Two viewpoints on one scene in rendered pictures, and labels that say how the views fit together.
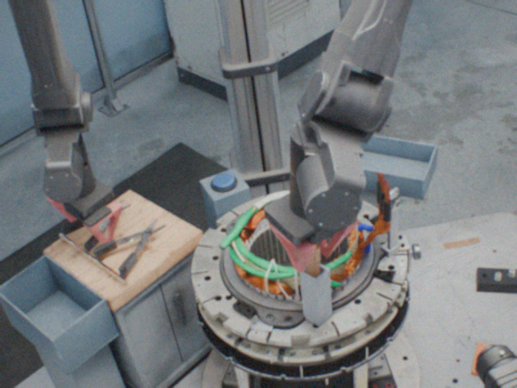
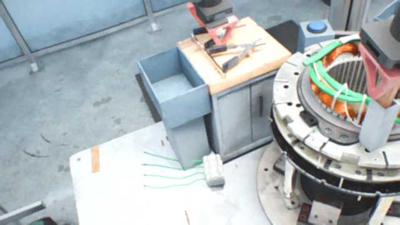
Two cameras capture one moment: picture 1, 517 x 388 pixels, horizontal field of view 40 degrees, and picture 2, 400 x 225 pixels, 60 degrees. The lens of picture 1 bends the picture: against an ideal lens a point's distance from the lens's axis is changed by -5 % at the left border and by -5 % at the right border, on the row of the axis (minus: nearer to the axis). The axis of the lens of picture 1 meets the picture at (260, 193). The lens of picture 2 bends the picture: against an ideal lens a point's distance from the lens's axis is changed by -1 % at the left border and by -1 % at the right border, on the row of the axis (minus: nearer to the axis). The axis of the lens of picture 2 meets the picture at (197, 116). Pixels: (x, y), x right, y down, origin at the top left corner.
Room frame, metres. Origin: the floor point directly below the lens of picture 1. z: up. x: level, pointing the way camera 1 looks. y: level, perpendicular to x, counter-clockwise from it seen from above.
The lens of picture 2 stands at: (0.28, 0.03, 1.54)
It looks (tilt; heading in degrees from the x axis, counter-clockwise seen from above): 46 degrees down; 27
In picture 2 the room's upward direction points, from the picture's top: 11 degrees counter-clockwise
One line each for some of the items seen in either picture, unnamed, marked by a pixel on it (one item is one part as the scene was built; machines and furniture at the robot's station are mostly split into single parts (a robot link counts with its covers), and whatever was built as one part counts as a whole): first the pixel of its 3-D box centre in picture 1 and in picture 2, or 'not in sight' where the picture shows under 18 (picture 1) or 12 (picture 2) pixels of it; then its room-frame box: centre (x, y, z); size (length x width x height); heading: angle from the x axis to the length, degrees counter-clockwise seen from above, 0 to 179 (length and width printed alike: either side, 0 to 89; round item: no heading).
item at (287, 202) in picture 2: not in sight; (288, 195); (0.72, 0.06, 0.81); 0.07 x 0.03 x 0.01; 33
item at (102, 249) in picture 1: (105, 249); (217, 49); (0.87, 0.26, 1.09); 0.04 x 0.01 x 0.02; 118
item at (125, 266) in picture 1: (128, 264); (230, 63); (0.83, 0.22, 1.09); 0.04 x 0.01 x 0.02; 148
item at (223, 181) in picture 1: (223, 181); (317, 25); (1.07, 0.06, 1.04); 0.04 x 0.04 x 0.01
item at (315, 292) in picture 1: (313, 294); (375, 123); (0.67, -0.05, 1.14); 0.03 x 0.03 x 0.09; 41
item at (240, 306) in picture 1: (244, 308); (308, 117); (0.70, 0.04, 1.10); 0.03 x 0.01 x 0.01; 41
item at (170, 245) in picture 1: (121, 246); (231, 52); (0.91, 0.24, 1.05); 0.20 x 0.19 x 0.02; 133
